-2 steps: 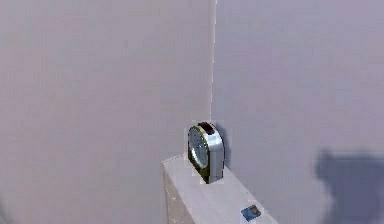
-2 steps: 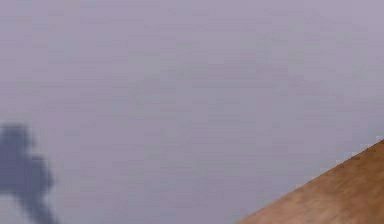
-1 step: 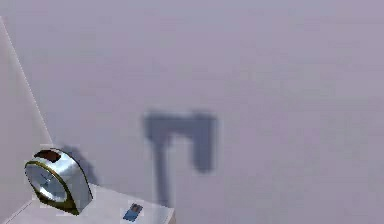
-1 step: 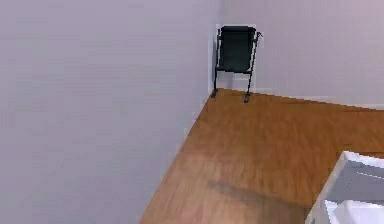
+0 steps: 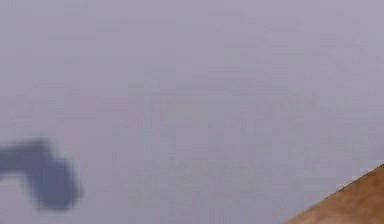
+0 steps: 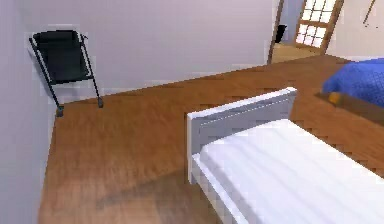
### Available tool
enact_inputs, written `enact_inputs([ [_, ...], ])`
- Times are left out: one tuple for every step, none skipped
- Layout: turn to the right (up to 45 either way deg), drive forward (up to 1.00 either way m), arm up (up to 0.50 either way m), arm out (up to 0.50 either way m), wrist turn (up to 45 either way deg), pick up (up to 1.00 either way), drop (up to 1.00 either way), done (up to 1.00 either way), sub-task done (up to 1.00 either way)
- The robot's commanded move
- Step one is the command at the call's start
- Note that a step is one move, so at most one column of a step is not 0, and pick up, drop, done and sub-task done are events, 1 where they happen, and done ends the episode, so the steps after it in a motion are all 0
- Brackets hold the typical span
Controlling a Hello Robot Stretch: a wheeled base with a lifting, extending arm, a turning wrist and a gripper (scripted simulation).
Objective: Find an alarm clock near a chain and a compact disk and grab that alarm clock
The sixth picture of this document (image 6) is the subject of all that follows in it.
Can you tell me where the white bed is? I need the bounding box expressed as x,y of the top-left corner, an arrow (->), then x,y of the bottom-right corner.
186,87 -> 384,224

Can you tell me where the wooden door with glass panes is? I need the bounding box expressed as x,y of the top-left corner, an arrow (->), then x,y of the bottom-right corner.
293,0 -> 345,55

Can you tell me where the black laundry hamper on frame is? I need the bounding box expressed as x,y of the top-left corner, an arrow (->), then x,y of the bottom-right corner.
28,29 -> 104,118

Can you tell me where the blue bed with wooden frame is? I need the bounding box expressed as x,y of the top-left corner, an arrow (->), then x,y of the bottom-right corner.
314,57 -> 384,127

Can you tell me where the thin brown stick on wall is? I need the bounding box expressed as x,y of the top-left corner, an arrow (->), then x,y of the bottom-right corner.
362,0 -> 378,27

